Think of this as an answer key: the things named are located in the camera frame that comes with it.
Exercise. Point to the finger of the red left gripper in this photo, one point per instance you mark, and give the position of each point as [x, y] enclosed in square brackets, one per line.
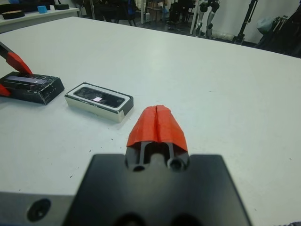
[4, 91]
[18, 62]

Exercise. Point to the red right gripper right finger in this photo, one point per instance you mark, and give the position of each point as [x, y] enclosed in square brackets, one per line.
[170, 128]

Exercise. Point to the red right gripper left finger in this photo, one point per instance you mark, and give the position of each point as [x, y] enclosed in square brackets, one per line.
[144, 128]

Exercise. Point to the black plastic-wrapped box lid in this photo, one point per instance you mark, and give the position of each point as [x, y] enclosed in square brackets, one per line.
[35, 89]

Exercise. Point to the small blue box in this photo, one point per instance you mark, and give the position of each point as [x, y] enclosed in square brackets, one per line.
[42, 9]

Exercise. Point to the white side table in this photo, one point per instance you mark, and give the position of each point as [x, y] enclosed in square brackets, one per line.
[35, 20]

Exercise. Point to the large black tape roll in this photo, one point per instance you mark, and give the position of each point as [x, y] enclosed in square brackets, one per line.
[13, 14]

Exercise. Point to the long black flat pad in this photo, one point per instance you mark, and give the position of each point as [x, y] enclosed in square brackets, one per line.
[23, 6]

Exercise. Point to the small black tape roll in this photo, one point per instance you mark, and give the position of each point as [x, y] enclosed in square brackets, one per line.
[62, 6]

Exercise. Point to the silver humanoid robot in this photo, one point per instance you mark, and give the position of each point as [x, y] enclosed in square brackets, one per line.
[209, 16]

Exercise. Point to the black gantry stand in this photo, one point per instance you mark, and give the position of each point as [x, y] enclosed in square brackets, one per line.
[244, 21]

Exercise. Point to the white plastic bag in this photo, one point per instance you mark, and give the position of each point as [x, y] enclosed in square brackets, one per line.
[265, 24]

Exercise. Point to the folded black tripods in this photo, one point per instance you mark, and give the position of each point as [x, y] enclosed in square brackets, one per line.
[279, 26]

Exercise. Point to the tall black equipment stand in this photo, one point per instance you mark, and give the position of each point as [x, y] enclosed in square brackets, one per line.
[294, 35]

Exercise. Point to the white-lined camera box base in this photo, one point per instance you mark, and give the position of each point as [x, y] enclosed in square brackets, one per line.
[94, 110]

